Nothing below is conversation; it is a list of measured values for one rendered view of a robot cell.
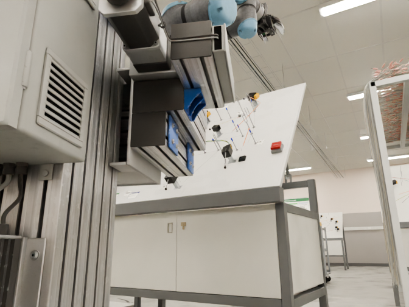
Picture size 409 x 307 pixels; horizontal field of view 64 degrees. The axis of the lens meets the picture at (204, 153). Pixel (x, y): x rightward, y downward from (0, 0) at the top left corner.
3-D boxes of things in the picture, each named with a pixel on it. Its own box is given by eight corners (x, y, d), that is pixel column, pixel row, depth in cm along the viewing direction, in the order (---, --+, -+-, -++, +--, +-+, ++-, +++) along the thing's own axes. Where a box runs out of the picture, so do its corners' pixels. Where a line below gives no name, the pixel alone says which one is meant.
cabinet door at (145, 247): (175, 291, 165) (176, 211, 176) (101, 285, 193) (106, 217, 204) (178, 290, 167) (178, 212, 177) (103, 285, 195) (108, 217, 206)
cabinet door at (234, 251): (280, 299, 136) (274, 203, 147) (174, 291, 164) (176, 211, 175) (282, 298, 138) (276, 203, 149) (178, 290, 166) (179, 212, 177)
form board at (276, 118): (100, 208, 207) (98, 206, 206) (167, 121, 281) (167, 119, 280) (281, 188, 146) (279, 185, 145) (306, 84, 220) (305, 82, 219)
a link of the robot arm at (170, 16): (174, 59, 118) (175, 27, 122) (206, 45, 111) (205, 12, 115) (151, 42, 109) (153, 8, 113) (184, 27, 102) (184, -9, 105)
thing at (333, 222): (346, 270, 907) (339, 209, 953) (302, 269, 962) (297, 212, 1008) (349, 268, 968) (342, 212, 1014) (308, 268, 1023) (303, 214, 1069)
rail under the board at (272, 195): (280, 201, 142) (279, 186, 144) (96, 217, 203) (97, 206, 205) (284, 202, 147) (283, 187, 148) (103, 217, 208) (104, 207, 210)
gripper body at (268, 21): (263, 42, 150) (251, 28, 140) (259, 27, 153) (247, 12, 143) (278, 33, 146) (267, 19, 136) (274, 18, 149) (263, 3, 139)
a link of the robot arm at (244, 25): (236, 45, 135) (235, 22, 138) (261, 35, 129) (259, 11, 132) (226, 36, 129) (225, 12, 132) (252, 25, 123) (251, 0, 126)
